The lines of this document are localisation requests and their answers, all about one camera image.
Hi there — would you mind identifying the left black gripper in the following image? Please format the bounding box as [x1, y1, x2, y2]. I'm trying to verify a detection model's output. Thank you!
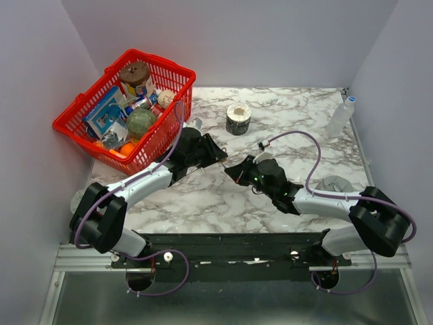
[185, 133, 228, 169]

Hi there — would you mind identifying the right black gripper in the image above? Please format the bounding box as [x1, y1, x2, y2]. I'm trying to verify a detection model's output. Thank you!
[225, 154, 275, 199]

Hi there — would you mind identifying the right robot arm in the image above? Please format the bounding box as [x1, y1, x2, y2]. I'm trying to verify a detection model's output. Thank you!
[224, 156, 409, 265]

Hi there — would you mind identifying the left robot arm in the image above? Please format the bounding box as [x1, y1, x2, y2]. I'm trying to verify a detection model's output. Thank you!
[70, 127, 228, 267]

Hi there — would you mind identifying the black wrapped tissue roll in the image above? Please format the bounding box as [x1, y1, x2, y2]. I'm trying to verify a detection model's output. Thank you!
[226, 103, 252, 135]

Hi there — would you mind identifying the cream ball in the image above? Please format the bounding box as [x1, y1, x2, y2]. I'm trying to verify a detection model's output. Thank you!
[156, 89, 176, 109]

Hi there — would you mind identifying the green netted melon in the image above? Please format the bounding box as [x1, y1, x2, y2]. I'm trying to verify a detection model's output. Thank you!
[127, 109, 157, 140]

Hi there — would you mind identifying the orange fruit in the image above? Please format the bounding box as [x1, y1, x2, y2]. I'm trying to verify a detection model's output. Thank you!
[119, 142, 136, 157]

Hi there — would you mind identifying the red plastic basket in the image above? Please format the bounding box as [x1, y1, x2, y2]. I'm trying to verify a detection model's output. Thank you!
[51, 49, 197, 177]

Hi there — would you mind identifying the brown round lid container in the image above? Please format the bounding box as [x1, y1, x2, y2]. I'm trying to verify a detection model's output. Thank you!
[119, 61, 150, 87]

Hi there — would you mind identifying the clear plastic water bottle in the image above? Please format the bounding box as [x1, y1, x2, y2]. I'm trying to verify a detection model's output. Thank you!
[325, 96, 356, 137]

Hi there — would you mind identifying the blue white box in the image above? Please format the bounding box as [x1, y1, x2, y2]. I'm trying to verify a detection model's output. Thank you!
[82, 86, 124, 139]

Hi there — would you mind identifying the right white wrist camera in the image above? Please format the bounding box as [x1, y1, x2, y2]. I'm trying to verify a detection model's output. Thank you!
[254, 140, 273, 164]

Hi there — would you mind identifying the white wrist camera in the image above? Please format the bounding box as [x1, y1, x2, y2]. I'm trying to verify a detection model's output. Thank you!
[189, 118, 202, 131]
[254, 140, 273, 164]

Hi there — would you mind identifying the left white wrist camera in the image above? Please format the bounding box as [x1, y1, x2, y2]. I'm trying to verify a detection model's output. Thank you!
[189, 118, 202, 131]

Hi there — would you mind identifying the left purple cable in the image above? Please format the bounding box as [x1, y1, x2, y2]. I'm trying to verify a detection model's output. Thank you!
[73, 100, 190, 299]

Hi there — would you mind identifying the purple cable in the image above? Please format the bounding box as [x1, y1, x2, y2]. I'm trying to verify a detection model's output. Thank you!
[73, 100, 190, 299]
[267, 131, 417, 295]

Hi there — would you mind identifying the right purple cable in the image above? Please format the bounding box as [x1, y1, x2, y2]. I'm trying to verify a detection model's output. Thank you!
[267, 131, 417, 295]

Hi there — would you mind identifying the aluminium frame rail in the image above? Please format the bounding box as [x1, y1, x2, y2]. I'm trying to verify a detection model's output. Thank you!
[39, 242, 129, 325]

